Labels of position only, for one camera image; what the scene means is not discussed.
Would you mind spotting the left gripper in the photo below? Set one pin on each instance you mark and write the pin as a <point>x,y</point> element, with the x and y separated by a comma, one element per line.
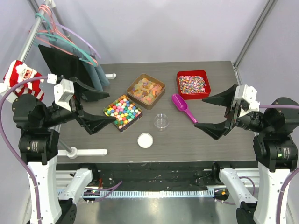
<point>92,122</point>

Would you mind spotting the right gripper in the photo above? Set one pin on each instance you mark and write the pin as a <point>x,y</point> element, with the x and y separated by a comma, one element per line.
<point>226,98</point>

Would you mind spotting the star candy tin box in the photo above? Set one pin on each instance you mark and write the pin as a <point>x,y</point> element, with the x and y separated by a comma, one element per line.
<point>125,111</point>

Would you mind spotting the purple plastic scoop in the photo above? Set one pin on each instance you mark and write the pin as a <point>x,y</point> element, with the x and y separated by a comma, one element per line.
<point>182,106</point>

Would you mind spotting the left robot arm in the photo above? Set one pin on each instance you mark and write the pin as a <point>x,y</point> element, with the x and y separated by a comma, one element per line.
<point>38,147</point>

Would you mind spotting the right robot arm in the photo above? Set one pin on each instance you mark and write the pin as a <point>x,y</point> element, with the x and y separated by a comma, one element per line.
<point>276,153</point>

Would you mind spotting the red candy box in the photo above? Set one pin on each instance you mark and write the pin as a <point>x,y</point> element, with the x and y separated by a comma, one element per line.
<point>193,84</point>

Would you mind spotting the grey-blue cloth on hanger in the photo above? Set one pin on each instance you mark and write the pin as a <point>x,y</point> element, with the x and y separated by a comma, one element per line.
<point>97,75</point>

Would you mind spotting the black cloth on hanger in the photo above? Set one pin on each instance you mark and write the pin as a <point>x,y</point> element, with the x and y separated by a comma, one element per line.
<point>69,66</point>

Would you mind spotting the brown gummy candy tin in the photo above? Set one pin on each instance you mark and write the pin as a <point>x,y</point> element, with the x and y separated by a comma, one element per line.
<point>146,91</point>

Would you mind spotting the clear plastic cup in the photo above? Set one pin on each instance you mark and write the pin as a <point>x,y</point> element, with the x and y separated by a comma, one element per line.
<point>161,121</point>

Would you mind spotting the white round lid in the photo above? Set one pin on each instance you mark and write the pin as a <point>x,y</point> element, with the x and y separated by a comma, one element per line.
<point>145,140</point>

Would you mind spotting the santa red striped sock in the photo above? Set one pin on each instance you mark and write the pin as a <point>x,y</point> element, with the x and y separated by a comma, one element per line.
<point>18,72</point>

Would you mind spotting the teal hanger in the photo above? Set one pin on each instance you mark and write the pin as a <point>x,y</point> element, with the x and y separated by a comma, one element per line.
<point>53,34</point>

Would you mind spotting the purple hanger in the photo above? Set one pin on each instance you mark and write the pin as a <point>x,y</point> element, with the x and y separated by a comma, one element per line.
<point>79,37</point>

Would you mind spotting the pink hanger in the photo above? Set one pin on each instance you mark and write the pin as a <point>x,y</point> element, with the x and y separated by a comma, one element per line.
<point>46,9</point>

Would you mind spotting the metal clothes rack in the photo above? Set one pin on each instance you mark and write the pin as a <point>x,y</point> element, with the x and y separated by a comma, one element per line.
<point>27,43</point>

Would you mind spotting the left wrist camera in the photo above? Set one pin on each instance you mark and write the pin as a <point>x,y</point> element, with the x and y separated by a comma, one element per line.
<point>63,91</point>

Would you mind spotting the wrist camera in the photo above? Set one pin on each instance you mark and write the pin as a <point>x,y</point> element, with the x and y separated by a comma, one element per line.
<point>63,91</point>
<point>245,98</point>

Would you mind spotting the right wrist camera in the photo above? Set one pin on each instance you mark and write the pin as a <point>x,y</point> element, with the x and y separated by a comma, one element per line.
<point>245,98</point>

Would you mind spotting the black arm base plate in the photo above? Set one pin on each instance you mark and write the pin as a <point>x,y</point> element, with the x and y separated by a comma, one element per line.
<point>169,176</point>

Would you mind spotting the white cable duct strip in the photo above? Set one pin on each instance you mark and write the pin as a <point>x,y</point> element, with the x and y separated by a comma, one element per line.
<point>146,194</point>

